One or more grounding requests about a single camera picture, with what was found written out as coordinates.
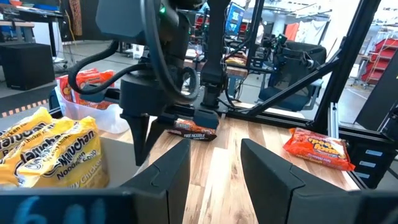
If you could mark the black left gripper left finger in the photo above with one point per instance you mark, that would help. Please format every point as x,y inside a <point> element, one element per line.
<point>124,205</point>

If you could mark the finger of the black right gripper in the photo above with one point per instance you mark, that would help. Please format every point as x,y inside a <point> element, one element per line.
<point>158,130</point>
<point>136,133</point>

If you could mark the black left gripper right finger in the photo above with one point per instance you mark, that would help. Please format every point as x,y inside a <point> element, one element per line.
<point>295,202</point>

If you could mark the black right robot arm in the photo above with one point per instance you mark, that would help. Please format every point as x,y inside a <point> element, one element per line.
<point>214,46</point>

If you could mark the black fire noodle packet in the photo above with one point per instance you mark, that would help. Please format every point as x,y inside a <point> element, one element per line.
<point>192,130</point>

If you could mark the clear plastic bin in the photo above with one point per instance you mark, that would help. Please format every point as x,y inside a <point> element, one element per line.
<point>102,121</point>

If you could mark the brown hanging strip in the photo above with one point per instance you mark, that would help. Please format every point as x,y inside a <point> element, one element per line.
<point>75,17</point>

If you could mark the black speaker box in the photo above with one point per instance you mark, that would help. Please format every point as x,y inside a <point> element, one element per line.
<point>28,65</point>

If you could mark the black office chair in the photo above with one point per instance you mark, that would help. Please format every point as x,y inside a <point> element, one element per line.
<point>295,68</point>

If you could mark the wood-top grey workbench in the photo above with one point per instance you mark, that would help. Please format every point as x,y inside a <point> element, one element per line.
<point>15,24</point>

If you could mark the orange hanging cloth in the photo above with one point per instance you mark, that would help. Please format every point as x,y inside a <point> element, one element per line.
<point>291,31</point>

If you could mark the red shelf rack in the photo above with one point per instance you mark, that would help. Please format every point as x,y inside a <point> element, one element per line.
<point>382,62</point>

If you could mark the white hanging cloth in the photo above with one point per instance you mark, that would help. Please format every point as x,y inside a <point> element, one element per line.
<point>311,31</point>

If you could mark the silver aluminium post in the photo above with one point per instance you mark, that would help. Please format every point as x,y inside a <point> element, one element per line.
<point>333,121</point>

